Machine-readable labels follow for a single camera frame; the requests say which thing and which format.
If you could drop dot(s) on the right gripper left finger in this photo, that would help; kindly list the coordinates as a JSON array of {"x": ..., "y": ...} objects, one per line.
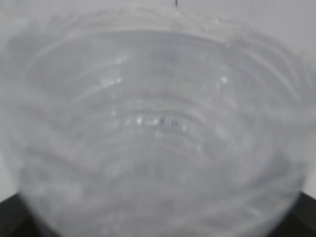
[{"x": 17, "y": 221}]

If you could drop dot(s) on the clear plastic water bottle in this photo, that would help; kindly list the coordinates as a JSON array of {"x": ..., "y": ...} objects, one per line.
[{"x": 139, "y": 123}]

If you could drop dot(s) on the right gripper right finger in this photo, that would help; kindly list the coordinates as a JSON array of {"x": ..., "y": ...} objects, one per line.
[{"x": 301, "y": 221}]

